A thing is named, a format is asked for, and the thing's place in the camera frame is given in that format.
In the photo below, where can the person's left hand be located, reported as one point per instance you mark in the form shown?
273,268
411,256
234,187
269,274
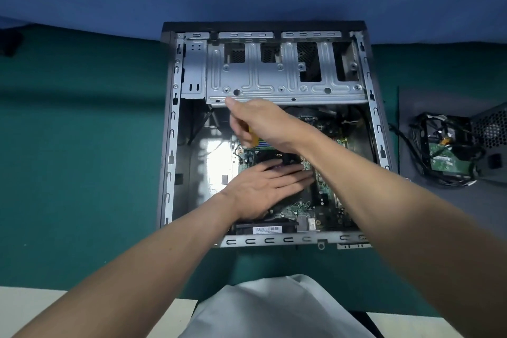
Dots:
261,191

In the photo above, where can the person's right hand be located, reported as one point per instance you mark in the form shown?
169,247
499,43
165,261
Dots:
269,124

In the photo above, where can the silver metal drive cage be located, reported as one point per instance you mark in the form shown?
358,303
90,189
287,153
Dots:
277,88

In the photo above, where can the black processor cooler fan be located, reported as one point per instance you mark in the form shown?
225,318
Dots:
291,157

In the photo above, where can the desktop computer case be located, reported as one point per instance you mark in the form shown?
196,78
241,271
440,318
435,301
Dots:
206,175

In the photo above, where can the green motherboard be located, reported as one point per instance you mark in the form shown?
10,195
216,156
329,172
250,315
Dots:
328,207

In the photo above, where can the hard drive with cables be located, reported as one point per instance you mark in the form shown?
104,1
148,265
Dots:
447,159

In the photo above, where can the black side panel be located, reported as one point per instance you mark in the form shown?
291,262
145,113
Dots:
455,207

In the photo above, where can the silver power supply unit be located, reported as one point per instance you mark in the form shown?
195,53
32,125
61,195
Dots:
495,139

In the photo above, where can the person's right forearm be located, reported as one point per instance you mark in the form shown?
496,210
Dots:
416,238

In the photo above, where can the person's left forearm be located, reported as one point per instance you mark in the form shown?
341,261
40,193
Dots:
119,270

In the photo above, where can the person's white shirt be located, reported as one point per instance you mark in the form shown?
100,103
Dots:
277,310

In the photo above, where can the person's black shorts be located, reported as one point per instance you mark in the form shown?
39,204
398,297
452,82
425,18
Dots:
366,326

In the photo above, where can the green floor mat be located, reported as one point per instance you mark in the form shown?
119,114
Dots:
79,151

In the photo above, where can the black flat base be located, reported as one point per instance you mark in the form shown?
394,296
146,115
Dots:
10,42

